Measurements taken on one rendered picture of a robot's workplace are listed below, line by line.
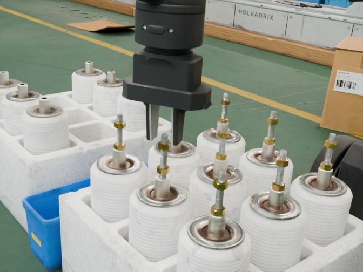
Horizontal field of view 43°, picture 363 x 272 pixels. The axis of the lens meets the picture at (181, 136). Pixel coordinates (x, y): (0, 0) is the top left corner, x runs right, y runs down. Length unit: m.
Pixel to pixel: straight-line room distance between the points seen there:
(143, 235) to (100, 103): 0.59
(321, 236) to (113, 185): 0.34
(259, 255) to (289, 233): 0.06
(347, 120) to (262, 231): 1.14
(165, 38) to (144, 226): 0.27
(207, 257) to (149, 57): 0.26
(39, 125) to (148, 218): 0.40
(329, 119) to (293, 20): 1.35
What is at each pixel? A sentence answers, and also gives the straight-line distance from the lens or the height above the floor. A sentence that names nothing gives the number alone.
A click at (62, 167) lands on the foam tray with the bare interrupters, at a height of 0.15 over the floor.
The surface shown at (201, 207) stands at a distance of 0.74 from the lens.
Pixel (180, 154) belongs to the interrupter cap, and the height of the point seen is 0.25.
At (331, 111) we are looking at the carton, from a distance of 1.76.
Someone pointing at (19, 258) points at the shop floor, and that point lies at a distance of 1.00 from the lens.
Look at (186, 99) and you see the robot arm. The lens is 0.58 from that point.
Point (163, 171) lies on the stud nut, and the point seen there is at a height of 0.29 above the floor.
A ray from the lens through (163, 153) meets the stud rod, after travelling 0.65.
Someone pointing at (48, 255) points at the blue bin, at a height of 0.04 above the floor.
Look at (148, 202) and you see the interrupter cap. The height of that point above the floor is 0.25.
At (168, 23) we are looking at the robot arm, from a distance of 0.56.
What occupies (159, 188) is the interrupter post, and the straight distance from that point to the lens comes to 0.67.
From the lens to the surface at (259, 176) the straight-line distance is 0.80.
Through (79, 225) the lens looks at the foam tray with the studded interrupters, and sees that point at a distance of 0.78.
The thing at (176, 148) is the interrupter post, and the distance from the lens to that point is 0.82.
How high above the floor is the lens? 0.59
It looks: 23 degrees down
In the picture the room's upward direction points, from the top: 4 degrees clockwise
